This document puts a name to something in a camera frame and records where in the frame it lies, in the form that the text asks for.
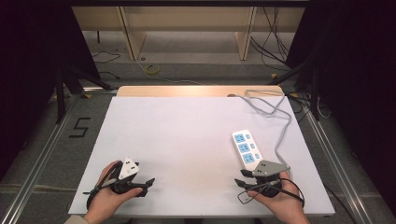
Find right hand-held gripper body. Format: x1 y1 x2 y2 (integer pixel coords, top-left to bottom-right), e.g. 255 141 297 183
248 159 290 198

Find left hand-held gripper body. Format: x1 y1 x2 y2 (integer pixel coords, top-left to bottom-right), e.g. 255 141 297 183
108 156 148 196

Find white power strip blue sockets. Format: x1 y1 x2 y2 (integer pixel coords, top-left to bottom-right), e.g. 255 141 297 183
231 129 264 171

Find person's left hand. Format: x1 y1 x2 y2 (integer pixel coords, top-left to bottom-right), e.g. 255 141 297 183
84 161 145 221

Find person's right hand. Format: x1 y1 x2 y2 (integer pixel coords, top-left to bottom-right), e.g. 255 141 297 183
247 171 308 219

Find white table mat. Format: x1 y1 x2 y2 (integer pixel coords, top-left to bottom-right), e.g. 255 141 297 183
67 95 336 218

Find black metal stand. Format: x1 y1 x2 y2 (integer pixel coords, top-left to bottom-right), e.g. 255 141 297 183
266 57 322 121
54 65 114 125

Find wooden table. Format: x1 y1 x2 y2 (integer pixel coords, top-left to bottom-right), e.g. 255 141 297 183
116 85 285 98

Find yellow tape roll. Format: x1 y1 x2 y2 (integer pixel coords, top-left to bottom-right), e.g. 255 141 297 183
145 63 161 77

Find dark curtain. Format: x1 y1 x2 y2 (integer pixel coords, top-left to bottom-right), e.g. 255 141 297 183
0 0 101 183
285 0 396 217

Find light wooden shelf unit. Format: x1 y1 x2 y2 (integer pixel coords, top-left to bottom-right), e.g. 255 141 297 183
71 6 306 62

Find grey power strip cable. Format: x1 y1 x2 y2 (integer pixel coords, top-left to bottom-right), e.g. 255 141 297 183
238 90 293 175

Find aluminium floor rail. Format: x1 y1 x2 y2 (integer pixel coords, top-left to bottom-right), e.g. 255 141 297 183
289 92 375 224
0 87 120 224

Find white floor cable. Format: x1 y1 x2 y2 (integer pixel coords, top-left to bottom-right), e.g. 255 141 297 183
134 58 203 86

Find thin black floor cable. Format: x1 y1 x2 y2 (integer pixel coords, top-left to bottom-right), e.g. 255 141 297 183
91 49 122 80

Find bundle of black cables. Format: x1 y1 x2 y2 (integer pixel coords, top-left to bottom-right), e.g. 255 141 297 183
249 6 301 73

